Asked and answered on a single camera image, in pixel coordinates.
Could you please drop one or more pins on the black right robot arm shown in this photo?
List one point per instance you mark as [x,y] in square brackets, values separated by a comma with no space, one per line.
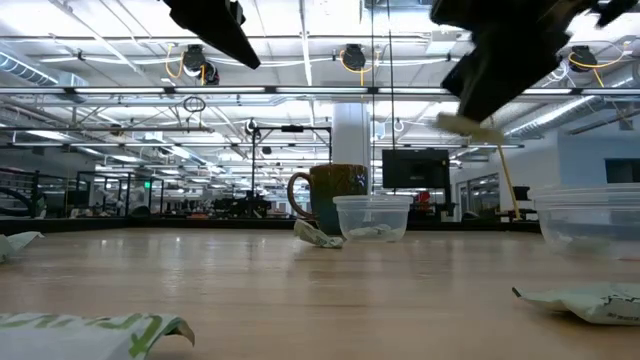
[617,10]

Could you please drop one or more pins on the long ceiling light bar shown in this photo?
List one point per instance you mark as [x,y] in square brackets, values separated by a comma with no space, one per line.
[320,90]

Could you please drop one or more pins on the black metal table frame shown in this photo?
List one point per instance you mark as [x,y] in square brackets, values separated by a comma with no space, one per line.
[150,225]

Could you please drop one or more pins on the brown teal ceramic mug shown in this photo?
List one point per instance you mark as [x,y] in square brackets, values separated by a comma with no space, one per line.
[330,185]

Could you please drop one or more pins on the clear plastic bowl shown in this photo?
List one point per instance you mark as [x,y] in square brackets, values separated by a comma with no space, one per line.
[372,212]
[590,220]

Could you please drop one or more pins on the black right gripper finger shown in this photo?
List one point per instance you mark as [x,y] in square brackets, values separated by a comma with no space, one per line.
[510,75]
[465,70]

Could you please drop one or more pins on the black metal rig frame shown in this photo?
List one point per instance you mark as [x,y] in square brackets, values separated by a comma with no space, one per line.
[292,128]

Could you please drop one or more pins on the white square column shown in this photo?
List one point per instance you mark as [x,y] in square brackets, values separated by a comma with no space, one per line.
[350,135]

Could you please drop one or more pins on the black monitor screen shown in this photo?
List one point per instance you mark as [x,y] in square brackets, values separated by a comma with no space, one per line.
[415,170]

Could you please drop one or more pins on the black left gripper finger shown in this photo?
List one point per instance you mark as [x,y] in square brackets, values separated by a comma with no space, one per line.
[215,25]

